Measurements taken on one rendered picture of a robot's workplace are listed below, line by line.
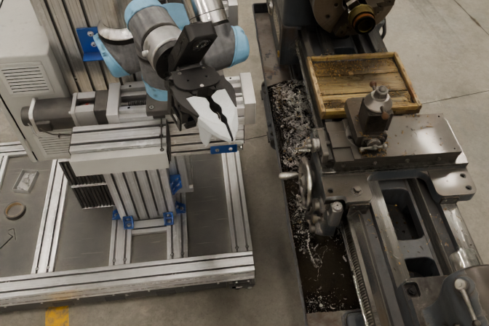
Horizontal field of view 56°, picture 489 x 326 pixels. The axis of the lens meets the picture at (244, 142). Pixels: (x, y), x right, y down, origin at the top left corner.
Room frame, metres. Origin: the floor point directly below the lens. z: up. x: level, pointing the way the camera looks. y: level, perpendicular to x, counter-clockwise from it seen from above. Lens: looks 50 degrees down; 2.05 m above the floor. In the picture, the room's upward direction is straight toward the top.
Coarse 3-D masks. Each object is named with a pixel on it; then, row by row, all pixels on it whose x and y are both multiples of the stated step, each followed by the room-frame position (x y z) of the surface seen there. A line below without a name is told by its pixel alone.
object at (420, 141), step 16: (336, 128) 0.97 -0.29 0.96; (400, 128) 0.96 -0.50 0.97; (416, 128) 0.96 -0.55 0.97; (432, 128) 0.96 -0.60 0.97; (448, 128) 0.96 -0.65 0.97; (320, 144) 0.90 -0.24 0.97; (336, 144) 0.89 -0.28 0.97; (352, 144) 0.89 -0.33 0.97; (400, 144) 0.89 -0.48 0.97; (416, 144) 0.89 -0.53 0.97; (432, 144) 0.89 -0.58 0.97; (448, 144) 0.89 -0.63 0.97; (336, 160) 0.84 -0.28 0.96; (352, 160) 0.84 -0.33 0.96; (368, 160) 0.84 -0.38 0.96; (384, 160) 0.85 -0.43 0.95; (400, 160) 0.86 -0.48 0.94; (416, 160) 0.86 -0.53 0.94; (432, 160) 0.86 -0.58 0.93
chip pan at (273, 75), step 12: (264, 24) 2.11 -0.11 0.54; (264, 36) 2.00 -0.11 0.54; (264, 48) 1.90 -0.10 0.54; (264, 60) 1.80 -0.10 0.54; (276, 60) 1.80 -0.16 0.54; (276, 72) 1.71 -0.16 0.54; (288, 72) 1.71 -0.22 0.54; (312, 312) 0.53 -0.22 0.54; (324, 312) 0.53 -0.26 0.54; (336, 312) 0.53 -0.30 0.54; (312, 324) 0.49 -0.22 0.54; (324, 324) 0.49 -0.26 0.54; (336, 324) 0.49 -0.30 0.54
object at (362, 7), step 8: (360, 8) 1.39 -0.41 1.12; (368, 8) 1.40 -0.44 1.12; (352, 16) 1.38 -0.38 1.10; (360, 16) 1.36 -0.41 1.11; (368, 16) 1.35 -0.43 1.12; (352, 24) 1.37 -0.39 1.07; (360, 24) 1.40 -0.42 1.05; (368, 24) 1.38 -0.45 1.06; (360, 32) 1.35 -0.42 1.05; (368, 32) 1.35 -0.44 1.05
